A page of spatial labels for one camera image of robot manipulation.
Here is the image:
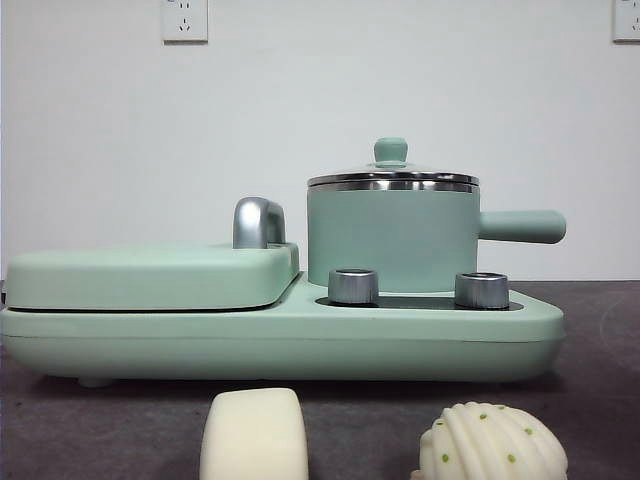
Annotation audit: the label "glass pot lid green knob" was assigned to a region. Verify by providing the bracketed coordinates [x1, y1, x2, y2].
[306, 137, 480, 187]

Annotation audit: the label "rectangular white steamed bun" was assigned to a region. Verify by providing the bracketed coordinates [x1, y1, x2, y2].
[199, 387, 307, 480]

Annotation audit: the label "shell-shaped white bun green dots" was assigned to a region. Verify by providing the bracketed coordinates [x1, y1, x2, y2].
[409, 402, 569, 480]

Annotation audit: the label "silver control knob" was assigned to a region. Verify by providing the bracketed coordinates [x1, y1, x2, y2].
[453, 272, 510, 309]
[327, 268, 380, 305]

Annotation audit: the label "mint green breakfast machine base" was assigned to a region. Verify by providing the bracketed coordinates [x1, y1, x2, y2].
[0, 272, 566, 389]

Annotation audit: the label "mint green griddle lid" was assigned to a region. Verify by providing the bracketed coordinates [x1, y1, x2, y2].
[3, 241, 301, 309]

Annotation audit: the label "mint green pot with handle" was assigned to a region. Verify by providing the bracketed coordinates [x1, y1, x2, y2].
[305, 179, 567, 294]

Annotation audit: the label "silver griddle lid handle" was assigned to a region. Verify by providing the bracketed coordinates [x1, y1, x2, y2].
[232, 197, 287, 250]

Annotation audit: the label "white wall socket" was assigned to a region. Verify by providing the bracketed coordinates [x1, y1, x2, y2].
[161, 0, 209, 44]
[612, 0, 640, 43]

